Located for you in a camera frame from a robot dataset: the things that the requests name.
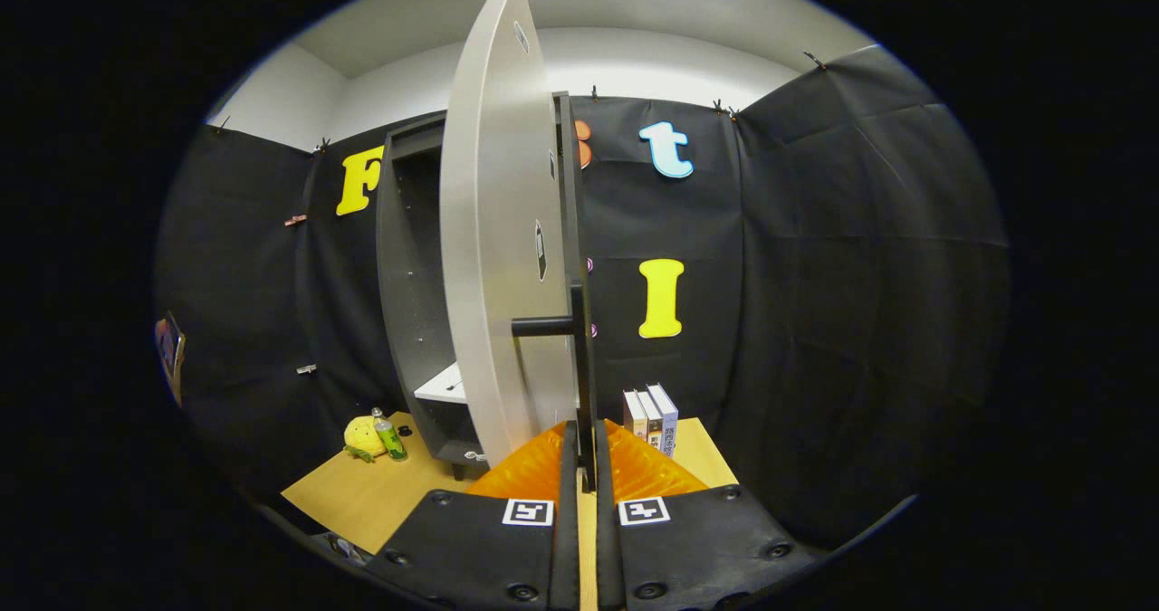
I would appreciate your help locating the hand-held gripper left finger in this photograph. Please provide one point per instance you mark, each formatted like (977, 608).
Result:
(566, 502)

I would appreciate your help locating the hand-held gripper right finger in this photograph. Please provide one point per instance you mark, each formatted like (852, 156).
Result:
(605, 502)

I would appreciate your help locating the grey shoe cabinet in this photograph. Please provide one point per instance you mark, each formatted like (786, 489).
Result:
(407, 276)

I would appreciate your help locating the beige shoe cabinet door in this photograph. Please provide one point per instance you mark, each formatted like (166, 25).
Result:
(498, 231)

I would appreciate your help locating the white upright book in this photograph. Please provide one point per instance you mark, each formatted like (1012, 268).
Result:
(634, 414)
(652, 421)

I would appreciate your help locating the green drink bottle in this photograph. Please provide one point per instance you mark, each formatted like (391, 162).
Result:
(390, 437)

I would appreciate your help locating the yellow plush toy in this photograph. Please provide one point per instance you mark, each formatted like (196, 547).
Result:
(360, 434)

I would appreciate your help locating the black backdrop cloth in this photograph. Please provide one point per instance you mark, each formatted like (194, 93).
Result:
(860, 276)

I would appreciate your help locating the dark blue framed board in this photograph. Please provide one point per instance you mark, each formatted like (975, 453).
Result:
(169, 358)

